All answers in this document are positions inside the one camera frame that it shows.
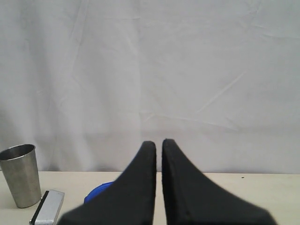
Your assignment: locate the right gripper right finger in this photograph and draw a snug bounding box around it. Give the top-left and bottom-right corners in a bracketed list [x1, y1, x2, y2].
[162, 139, 277, 225]

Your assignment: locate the white backdrop curtain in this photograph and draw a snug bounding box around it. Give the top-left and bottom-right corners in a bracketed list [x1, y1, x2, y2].
[0, 0, 300, 173]

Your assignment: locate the blue plastic container lid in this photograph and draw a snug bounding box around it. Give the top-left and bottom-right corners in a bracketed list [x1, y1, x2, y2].
[83, 181, 113, 204]

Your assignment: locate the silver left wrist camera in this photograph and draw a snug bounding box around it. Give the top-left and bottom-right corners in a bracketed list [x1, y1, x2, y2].
[29, 190, 65, 225]

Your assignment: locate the stainless steel cup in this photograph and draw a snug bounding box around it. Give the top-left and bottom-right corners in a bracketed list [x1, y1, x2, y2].
[0, 144, 42, 209]

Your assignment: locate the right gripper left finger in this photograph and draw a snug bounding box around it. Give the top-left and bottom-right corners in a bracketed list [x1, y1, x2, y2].
[58, 141, 156, 225]

